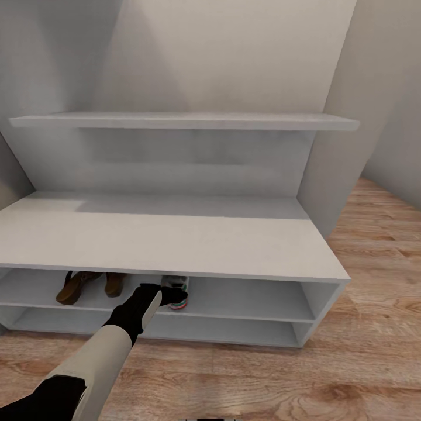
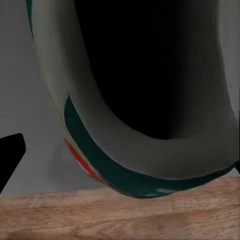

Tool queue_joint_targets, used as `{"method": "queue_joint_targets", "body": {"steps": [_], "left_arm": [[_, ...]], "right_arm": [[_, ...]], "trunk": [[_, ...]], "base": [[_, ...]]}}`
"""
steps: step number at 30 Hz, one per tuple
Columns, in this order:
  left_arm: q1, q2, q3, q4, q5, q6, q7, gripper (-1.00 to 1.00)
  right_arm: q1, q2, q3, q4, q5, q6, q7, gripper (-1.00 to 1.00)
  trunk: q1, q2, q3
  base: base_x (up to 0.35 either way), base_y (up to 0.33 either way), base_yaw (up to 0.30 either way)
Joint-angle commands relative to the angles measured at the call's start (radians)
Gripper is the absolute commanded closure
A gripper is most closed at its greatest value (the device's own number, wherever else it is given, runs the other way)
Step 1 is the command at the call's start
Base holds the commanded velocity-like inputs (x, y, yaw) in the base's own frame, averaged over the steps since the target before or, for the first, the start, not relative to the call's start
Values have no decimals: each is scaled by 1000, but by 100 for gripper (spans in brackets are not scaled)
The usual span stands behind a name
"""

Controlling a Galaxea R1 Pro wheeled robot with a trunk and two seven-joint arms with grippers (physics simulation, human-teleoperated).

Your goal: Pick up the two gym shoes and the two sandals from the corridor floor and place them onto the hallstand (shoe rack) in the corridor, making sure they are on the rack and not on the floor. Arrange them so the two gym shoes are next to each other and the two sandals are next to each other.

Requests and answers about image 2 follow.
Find gym shoe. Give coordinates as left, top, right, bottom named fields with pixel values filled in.
left=25, top=0, right=240, bottom=199

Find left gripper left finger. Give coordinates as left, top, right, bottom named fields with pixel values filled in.
left=0, top=133, right=26, bottom=193

